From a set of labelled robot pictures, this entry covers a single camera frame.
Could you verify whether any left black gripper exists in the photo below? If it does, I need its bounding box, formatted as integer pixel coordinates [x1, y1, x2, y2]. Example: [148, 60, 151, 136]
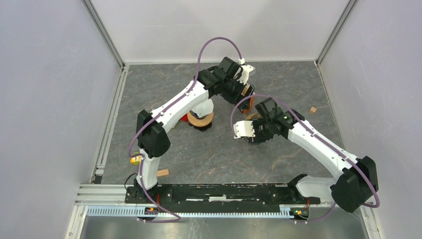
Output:
[220, 76, 255, 110]

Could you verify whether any orange coffee filter box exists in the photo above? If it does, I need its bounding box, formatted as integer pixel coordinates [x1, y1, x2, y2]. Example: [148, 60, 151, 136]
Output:
[237, 97, 254, 114]

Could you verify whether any white paper coffee filter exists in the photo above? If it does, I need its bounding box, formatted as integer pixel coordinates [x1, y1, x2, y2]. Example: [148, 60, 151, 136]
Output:
[190, 99, 214, 119]

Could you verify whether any dark brown dripper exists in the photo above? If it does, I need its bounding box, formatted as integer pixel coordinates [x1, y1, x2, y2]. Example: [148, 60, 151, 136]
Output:
[193, 123, 212, 131]

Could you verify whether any brown paper coffee filter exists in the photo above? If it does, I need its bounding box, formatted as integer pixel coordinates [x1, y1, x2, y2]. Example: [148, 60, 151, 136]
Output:
[245, 113, 262, 120]

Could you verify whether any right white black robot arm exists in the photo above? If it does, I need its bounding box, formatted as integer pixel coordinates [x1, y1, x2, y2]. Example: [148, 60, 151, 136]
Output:
[233, 98, 381, 213]

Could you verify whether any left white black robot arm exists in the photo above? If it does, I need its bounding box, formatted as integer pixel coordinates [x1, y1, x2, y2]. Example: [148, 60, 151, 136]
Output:
[135, 57, 255, 203]

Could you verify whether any small wooden cube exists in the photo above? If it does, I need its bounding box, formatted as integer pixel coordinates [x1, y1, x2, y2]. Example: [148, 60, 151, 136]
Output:
[309, 107, 317, 115]

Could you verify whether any colourful toy block pile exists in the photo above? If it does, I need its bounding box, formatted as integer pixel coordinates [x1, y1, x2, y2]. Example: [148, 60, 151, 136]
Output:
[175, 114, 189, 127]

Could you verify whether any flat wooden block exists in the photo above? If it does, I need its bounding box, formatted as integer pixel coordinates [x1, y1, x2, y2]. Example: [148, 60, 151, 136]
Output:
[156, 169, 170, 177]

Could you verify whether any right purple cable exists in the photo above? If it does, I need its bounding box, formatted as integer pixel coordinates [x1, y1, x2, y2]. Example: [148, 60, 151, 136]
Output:
[230, 94, 381, 225]

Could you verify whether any purple cable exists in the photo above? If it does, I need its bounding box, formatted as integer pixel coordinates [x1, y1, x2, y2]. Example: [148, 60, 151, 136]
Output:
[127, 37, 246, 224]
[230, 94, 381, 225]

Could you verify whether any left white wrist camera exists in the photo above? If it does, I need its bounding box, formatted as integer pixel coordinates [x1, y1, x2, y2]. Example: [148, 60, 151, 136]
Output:
[236, 58, 255, 85]

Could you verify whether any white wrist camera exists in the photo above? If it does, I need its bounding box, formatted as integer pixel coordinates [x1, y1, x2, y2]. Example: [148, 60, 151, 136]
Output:
[233, 120, 255, 139]
[236, 58, 255, 85]

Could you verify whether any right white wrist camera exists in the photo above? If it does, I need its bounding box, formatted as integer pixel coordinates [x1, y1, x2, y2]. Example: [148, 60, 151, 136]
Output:
[233, 120, 255, 139]

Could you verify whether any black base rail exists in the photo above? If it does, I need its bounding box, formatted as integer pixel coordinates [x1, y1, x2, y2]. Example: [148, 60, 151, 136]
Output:
[125, 183, 321, 214]

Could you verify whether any grey slotted cable duct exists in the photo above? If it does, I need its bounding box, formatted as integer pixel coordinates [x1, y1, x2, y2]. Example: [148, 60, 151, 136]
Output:
[86, 206, 309, 220]

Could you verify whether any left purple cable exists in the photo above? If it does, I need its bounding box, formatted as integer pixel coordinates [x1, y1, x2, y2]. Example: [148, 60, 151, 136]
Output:
[127, 37, 246, 224]

